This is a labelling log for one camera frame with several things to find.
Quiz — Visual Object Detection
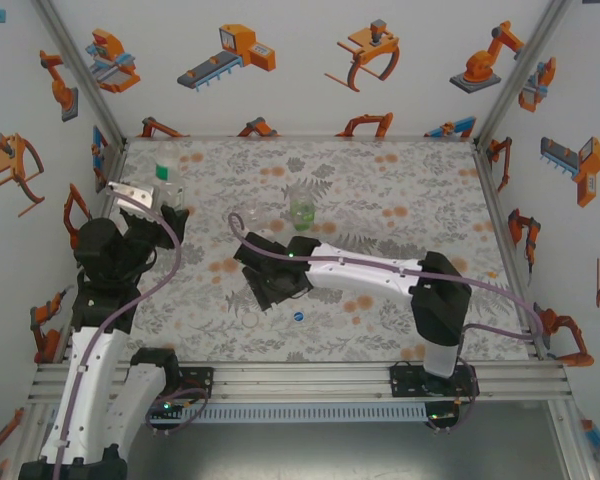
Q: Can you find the aluminium table side rail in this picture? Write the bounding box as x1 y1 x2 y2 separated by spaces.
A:
472 139 551 361
32 139 131 369

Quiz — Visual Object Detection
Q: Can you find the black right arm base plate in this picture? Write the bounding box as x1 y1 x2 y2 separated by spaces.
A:
389 363 479 401

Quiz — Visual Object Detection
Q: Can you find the aluminium frame post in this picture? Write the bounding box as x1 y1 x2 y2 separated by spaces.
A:
32 0 129 146
473 0 576 147

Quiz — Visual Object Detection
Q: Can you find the white slotted cable duct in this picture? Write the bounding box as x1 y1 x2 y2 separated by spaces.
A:
144 402 428 424

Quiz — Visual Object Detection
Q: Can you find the thin aluminium table rail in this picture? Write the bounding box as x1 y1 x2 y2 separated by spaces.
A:
124 133 477 143

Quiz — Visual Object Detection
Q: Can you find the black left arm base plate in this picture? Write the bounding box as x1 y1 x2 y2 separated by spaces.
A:
178 367 215 401

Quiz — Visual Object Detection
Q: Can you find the clear bottle dark green label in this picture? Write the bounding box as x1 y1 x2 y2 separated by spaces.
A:
153 141 187 211

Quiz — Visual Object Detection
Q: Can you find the floral patterned tablecloth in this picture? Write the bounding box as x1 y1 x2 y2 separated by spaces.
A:
54 138 539 364

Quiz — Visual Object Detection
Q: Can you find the wide aluminium frame rail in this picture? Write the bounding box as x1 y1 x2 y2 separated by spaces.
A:
27 362 574 404

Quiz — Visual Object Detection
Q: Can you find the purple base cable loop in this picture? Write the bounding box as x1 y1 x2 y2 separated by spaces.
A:
426 384 481 437
144 387 211 437

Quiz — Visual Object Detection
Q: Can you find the aluminium frame leg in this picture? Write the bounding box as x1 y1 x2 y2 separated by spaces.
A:
547 399 599 480

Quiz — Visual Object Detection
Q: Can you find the clear bottle lime green label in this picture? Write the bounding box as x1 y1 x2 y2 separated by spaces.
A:
285 182 317 232

